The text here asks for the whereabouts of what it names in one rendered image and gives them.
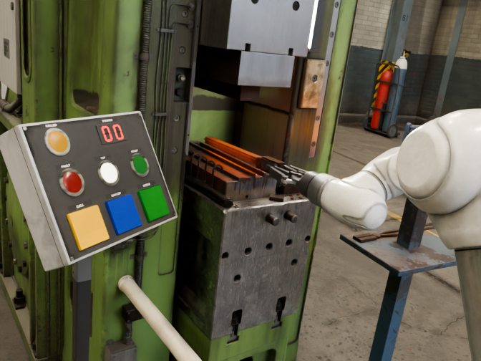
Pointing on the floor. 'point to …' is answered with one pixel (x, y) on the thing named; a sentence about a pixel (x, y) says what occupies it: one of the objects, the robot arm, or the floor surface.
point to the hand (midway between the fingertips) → (271, 165)
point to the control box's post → (81, 309)
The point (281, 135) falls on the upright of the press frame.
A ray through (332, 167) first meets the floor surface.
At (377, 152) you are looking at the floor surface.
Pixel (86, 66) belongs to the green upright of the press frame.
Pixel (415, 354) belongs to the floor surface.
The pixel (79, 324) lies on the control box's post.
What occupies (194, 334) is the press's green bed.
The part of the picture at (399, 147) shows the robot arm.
